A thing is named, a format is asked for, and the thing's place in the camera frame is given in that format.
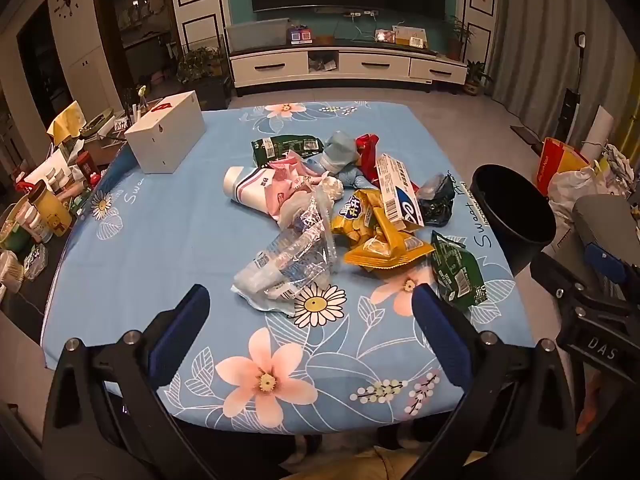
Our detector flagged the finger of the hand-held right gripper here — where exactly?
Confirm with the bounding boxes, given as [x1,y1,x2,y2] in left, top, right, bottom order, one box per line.
[530,252,640,327]
[586,241,640,304]

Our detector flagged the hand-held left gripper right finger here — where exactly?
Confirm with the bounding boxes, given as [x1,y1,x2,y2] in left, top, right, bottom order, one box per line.
[404,282,580,480]

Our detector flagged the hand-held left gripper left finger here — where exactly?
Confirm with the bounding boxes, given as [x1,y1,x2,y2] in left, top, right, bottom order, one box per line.
[42,284,221,480]

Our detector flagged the green snack packet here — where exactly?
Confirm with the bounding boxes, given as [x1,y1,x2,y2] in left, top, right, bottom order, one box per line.
[250,134,326,168]
[430,230,489,309]

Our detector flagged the black trash bin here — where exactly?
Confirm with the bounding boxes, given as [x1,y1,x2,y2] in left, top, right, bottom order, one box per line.
[470,164,557,279]

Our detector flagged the yellow snack packet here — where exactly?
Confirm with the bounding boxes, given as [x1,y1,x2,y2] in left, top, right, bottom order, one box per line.
[342,210,436,272]
[330,189,390,247]

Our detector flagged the clear plastic bag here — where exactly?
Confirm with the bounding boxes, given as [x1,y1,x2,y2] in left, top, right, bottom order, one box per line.
[230,195,342,317]

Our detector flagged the dark crinkled plastic wrapper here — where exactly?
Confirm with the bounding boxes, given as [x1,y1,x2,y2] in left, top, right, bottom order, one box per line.
[414,172,459,227]

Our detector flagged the white blue toothpaste box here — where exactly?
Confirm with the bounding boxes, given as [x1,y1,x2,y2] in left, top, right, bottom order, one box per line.
[375,152,426,232]

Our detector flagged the white paper cup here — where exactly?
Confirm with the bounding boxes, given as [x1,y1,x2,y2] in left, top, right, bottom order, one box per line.
[222,166,281,211]

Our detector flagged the white tissue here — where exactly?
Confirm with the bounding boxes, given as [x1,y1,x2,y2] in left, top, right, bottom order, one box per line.
[312,175,347,207]

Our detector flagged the pink packet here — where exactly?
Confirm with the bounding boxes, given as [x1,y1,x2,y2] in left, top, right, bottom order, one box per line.
[267,150,327,222]

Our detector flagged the red snack wrapper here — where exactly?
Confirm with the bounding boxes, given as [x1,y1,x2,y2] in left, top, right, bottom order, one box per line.
[355,133,385,182]

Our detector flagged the light blue cloth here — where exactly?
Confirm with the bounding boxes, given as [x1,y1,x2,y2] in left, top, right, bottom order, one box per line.
[305,130,372,192]

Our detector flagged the person's right forearm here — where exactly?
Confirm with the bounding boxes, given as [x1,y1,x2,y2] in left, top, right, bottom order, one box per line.
[575,360,602,437]

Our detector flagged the white plastic bags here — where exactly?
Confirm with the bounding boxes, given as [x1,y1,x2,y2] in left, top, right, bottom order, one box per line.
[547,145,636,223]

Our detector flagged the blue floral tablecloth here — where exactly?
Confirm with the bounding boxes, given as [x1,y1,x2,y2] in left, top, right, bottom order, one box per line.
[40,102,537,436]

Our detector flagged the red yellow shopping bag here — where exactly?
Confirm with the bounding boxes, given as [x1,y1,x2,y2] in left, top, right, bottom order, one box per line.
[535,137,592,197]

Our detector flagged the white paper roll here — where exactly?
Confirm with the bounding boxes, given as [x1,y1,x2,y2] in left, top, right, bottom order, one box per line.
[581,105,617,157]

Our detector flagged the upright vacuum cleaner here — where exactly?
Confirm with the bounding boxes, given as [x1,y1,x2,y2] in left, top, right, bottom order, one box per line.
[559,31,589,147]

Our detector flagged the yellow jar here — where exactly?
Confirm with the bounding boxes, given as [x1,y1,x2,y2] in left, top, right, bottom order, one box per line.
[27,180,74,239]

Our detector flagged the cluster of bottles and jars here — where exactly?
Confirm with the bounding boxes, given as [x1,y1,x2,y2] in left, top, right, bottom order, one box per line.
[0,85,151,297]

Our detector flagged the small potted plant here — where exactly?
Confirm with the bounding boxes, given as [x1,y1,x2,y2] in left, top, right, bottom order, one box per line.
[462,60,494,97]

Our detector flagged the grey curtain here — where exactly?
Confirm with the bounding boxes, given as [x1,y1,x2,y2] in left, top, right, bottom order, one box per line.
[492,0,640,136]

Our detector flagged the yellow cloth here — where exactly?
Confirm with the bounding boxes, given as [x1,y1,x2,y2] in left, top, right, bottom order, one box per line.
[47,100,84,147]

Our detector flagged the black stand with plants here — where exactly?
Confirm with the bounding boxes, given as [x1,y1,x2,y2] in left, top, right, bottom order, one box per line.
[176,46,234,111]

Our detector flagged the tall potted plant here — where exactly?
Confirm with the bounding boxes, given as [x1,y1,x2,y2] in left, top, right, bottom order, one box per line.
[444,14,474,61]

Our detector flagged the white tv cabinet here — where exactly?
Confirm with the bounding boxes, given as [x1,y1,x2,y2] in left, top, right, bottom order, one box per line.
[227,45,469,97]

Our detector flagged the glass tank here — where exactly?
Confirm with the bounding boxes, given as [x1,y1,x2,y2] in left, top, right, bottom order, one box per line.
[225,18,292,54]

